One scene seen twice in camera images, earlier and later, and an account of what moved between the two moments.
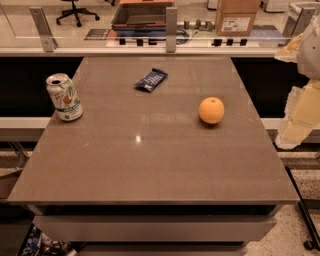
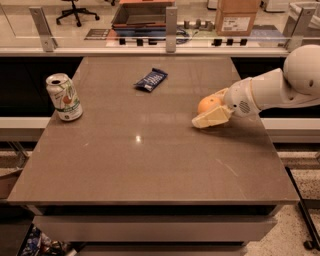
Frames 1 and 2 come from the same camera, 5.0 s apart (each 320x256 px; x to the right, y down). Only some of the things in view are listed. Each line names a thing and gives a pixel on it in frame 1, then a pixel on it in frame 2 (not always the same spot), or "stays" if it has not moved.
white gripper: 310,50 to 238,98
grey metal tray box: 142,14 stays
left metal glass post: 49,43 stays
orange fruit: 211,110 stays
